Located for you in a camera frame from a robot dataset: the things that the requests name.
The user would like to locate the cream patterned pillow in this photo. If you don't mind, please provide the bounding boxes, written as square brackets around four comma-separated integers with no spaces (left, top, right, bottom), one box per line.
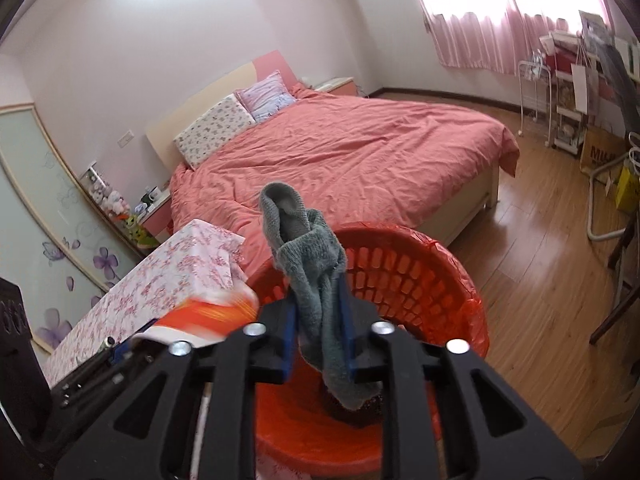
[173,94,257,170]

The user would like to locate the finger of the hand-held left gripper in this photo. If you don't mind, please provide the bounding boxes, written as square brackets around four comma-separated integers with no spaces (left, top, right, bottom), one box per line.
[50,336,168,413]

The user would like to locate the stuffed toys column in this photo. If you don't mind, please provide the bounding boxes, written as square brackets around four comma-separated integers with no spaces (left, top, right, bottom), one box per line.
[80,162,151,248]

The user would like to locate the cream nightstand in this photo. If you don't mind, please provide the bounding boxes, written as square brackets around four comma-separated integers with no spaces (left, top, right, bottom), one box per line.
[312,76,357,97]

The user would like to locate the bed with coral duvet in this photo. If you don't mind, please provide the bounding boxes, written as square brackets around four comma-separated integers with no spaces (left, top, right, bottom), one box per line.
[169,82,521,261]

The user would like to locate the white tube frame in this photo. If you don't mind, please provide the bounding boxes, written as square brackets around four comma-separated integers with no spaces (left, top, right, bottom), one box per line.
[587,132,640,241]

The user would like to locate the white paper bag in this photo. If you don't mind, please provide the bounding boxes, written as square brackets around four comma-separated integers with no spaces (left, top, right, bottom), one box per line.
[570,62,601,113]

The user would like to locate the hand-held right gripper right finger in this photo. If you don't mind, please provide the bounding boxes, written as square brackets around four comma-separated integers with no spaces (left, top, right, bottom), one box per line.
[341,282,584,480]

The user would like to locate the yellow bag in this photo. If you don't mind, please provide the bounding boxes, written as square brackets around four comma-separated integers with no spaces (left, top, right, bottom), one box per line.
[615,165,640,211]

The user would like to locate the cream and pink headboard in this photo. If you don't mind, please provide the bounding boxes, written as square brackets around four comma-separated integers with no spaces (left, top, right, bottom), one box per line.
[145,50,291,171]

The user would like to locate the pink curtain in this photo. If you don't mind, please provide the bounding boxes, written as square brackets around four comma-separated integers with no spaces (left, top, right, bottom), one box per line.
[400,0,616,73]

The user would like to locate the grey-blue fluffy sock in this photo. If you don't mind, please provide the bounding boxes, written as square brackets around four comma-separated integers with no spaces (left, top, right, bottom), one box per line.
[259,182,383,411]

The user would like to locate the brown paper bag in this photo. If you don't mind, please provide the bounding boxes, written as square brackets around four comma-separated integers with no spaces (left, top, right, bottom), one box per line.
[580,125,628,176]

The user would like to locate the floral pink tablecloth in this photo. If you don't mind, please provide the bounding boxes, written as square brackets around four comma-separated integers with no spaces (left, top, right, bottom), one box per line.
[42,219,248,386]

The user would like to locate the white storage cart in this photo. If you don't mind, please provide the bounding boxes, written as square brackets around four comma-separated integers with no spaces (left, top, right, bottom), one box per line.
[550,67,588,158]

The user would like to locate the pink striped pillow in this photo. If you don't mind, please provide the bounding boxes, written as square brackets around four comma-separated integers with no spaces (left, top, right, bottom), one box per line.
[235,71,297,122]

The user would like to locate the pink nightstand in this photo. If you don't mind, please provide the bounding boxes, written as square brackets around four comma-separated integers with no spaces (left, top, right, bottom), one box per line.
[137,192,176,246]

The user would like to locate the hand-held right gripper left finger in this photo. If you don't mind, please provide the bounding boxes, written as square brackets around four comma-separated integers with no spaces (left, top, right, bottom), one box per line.
[54,300,297,480]

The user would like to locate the orange plastic basket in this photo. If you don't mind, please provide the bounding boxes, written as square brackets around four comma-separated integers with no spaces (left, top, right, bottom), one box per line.
[245,222,491,476]

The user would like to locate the white bed frame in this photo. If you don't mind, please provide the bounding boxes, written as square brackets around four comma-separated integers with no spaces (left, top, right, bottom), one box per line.
[440,162,501,246]

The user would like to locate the floral glass wardrobe doors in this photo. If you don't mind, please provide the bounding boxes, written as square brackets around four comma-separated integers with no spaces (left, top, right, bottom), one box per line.
[0,102,146,356]

